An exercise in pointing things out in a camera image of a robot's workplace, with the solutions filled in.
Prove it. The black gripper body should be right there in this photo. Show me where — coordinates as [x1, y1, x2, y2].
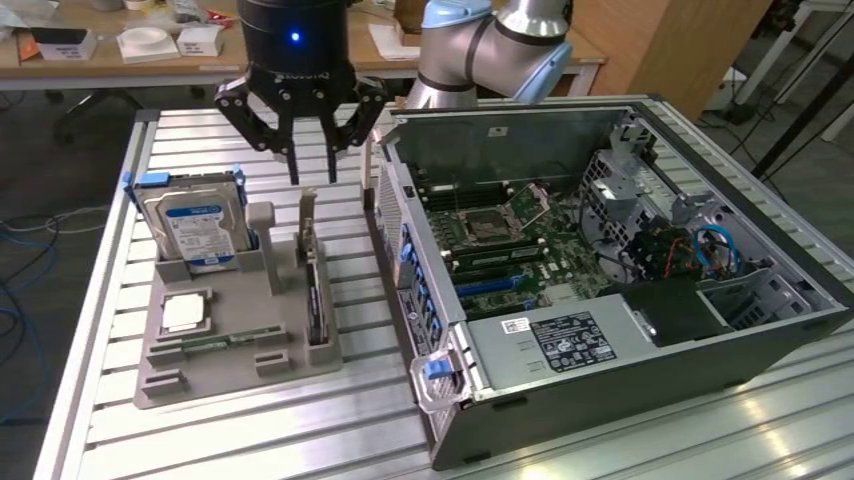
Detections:
[237, 0, 369, 122]

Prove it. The graphics card with black fan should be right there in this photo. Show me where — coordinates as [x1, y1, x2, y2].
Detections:
[291, 186, 334, 347]

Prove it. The plain white box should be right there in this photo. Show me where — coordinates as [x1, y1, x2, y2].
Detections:
[177, 25, 226, 57]

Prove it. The white paper booklet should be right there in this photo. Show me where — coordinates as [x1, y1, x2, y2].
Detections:
[369, 23, 424, 62]

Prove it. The white round holder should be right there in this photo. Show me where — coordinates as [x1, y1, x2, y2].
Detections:
[117, 27, 182, 65]

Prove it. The wooden desk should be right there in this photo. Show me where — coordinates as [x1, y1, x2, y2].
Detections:
[0, 0, 609, 109]

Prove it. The black office chair base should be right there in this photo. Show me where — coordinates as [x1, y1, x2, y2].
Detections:
[46, 89, 146, 146]

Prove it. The hard disk in blue carrier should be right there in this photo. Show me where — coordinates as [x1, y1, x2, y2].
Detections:
[123, 167, 250, 275]

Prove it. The white box with black lid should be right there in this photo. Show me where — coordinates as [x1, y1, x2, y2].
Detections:
[30, 27, 99, 61]

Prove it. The metal socket cover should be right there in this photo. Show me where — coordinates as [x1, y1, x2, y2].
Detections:
[506, 182, 556, 216]

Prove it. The blue expansion slot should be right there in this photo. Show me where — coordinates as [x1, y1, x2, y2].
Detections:
[456, 272, 522, 297]

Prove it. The green motherboard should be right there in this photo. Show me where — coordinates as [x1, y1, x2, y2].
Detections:
[410, 164, 622, 321]

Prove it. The grey parts rack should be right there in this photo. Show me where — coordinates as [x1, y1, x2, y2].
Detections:
[133, 201, 348, 410]

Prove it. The silver CPU chip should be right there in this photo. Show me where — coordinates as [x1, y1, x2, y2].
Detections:
[162, 295, 207, 331]

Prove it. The metal disk bay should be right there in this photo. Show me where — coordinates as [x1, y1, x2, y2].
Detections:
[580, 149, 676, 241]

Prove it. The green RAM stick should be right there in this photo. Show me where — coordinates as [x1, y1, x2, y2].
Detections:
[179, 327, 282, 351]

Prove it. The wooden cabinet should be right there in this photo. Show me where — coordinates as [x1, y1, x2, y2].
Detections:
[566, 0, 776, 121]

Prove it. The blue case latch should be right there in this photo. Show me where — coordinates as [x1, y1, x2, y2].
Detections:
[425, 357, 456, 384]

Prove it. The grey power supply unit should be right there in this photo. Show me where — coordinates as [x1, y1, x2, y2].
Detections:
[466, 294, 660, 391]

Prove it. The black open PC case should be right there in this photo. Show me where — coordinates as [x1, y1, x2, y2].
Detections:
[360, 94, 854, 472]

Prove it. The blue wire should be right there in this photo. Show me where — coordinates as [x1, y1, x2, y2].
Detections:
[690, 225, 744, 274]

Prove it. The blue floor cable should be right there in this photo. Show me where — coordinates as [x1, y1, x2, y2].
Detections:
[0, 219, 53, 426]

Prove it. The white table frame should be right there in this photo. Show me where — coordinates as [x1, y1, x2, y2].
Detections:
[737, 0, 854, 144]

